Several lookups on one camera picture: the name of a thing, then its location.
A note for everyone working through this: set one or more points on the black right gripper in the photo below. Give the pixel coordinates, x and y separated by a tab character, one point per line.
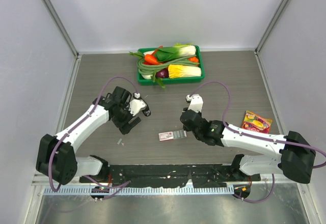
185	128

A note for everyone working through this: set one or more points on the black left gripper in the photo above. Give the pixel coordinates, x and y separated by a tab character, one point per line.
125	127

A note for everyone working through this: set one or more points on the red white staple box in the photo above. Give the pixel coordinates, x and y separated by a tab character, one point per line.
172	135

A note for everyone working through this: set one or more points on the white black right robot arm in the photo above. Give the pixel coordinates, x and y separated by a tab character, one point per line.
289	155

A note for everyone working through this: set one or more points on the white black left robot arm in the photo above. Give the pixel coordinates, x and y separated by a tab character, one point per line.
57	153

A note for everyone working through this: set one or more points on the yellow white napa cabbage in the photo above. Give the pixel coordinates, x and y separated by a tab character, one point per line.
182	71

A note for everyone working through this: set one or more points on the purple red onion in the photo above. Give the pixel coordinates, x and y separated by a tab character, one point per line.
162	74

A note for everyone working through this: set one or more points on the green long beans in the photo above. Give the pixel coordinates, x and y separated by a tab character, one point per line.
144	69

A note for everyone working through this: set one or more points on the colourful candy packet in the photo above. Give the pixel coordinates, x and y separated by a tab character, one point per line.
256	123

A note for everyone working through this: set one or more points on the small orange carrot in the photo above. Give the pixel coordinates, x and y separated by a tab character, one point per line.
193	59

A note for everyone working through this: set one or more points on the green plastic tray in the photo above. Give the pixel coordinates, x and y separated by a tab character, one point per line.
148	80

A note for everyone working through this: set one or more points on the white green bok choy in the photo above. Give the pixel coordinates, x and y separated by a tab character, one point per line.
165	54

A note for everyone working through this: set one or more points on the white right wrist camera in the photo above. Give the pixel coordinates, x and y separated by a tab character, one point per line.
195	102

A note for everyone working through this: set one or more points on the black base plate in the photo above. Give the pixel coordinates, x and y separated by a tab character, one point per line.
171	175

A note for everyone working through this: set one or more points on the slotted cable duct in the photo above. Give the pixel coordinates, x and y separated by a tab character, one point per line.
128	191

